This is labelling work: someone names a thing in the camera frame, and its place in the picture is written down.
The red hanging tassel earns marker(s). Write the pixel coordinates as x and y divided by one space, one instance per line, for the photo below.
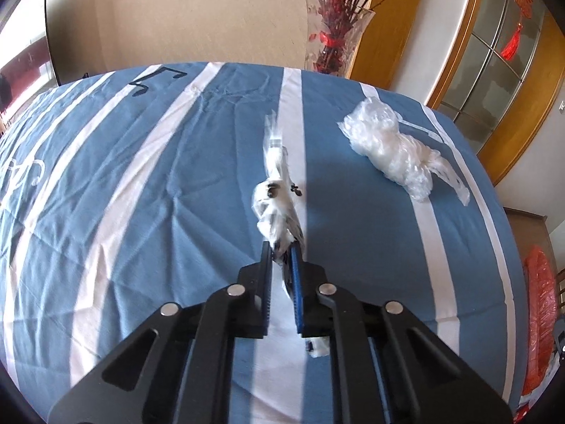
512 44

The clear bubble wrap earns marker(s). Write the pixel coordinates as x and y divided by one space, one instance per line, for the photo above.
388 145

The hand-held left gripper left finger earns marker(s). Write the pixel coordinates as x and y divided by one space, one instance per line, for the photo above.
266 291

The clear glass vase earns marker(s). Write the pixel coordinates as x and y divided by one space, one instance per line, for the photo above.
335 39

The black television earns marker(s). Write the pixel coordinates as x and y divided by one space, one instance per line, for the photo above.
26 66

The wooden chair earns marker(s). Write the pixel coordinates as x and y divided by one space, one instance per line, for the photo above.
560 285

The blue white striped tablecloth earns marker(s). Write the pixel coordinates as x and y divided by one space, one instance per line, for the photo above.
132 185

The clear plastic wrapper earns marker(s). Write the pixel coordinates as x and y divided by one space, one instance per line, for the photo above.
276 212

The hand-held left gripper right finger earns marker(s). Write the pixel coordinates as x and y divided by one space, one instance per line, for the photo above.
297 296

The glass panel door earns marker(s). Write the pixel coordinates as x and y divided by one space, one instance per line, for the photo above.
485 75

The bin with red liner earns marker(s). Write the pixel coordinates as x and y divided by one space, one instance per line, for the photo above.
540 318

